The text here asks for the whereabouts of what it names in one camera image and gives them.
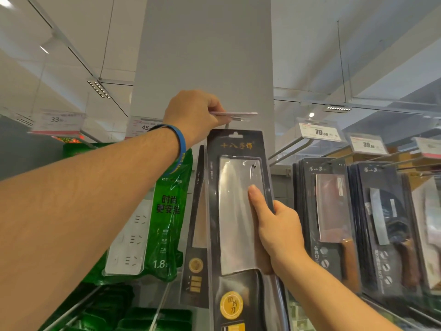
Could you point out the person's left hand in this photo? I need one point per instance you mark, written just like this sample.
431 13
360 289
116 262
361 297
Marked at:
193 113

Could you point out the person's right hand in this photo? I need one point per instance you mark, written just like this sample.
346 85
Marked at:
279 234

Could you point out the black packaged cleaver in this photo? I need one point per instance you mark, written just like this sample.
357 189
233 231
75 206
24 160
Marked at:
234 220

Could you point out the white flip price tag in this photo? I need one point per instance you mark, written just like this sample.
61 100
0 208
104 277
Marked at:
241 115

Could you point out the packaged cleaver wooden handle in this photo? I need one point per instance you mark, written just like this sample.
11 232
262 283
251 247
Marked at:
330 203

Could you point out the packaged round black knife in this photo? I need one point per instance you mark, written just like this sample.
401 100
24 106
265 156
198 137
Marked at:
382 220

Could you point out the grey metal display shelf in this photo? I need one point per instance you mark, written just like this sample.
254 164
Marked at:
20 151

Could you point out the person's left forearm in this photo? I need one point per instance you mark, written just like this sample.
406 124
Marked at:
69 220

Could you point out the person's right forearm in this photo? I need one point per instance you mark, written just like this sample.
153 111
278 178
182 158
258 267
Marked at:
330 299

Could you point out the blue wristband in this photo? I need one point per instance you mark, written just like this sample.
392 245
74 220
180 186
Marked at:
181 144

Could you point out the black linear track light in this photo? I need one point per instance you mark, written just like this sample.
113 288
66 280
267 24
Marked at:
337 108
99 89

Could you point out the brown cardboard box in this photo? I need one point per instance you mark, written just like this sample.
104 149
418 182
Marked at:
399 156

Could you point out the white track spot light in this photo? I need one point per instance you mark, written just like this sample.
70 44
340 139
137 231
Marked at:
50 44

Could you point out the bright ceiling light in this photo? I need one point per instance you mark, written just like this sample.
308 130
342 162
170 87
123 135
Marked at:
5 1

